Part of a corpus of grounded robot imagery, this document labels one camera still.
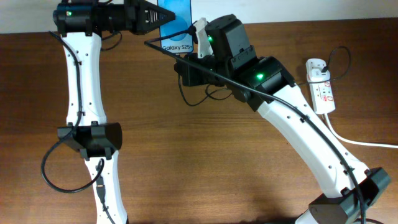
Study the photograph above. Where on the white USB charger adapter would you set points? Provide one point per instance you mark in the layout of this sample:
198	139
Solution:
317	76

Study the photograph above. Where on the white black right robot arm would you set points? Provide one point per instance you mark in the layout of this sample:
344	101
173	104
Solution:
226	58

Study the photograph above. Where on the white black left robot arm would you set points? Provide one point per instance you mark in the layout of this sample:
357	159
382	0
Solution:
80	25

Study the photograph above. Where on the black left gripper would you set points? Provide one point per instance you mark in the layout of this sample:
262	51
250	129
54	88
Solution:
138	17

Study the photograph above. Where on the blue Galaxy smartphone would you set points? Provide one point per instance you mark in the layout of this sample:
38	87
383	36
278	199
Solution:
183	43

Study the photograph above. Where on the white power strip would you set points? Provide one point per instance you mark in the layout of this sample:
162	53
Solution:
322	96

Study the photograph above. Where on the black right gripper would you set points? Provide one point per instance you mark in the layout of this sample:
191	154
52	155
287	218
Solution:
180	66

